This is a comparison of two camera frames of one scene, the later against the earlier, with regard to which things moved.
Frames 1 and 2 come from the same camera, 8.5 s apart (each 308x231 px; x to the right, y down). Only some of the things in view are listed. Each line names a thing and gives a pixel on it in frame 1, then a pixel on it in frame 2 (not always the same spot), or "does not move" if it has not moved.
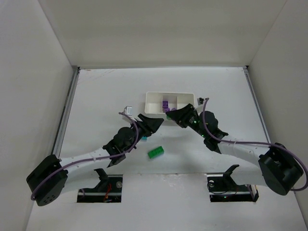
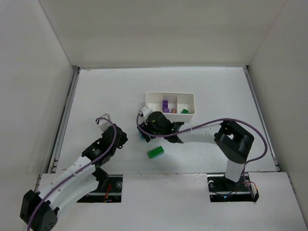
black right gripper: (187, 118) → (146, 132)
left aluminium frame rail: (71, 87) does not move
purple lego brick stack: (165, 106) does not move
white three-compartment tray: (162, 102) does not move
